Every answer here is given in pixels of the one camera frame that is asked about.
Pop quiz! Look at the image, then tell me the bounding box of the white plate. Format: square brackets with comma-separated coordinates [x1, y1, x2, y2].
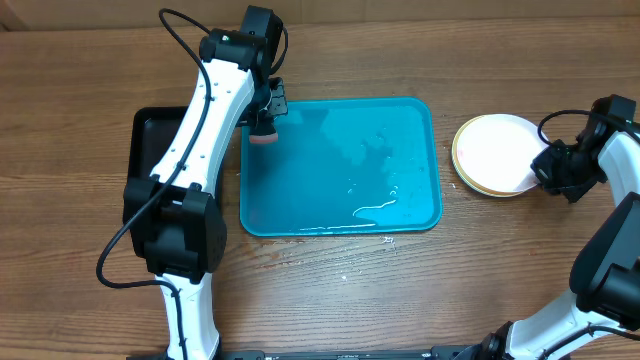
[457, 114, 547, 193]

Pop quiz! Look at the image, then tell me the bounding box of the yellow plate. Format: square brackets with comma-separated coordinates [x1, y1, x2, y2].
[451, 116, 522, 198]

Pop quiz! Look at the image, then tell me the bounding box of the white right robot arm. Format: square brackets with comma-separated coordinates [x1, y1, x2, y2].
[445, 94, 639, 360]

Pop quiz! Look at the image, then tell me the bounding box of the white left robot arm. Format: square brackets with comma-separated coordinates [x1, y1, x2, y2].
[123, 6, 288, 359]

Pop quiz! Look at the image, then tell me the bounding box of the teal plastic tray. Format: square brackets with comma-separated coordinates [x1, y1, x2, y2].
[240, 97, 443, 237]

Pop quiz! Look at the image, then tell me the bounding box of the black water tray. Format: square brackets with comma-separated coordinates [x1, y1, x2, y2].
[127, 106, 187, 180]

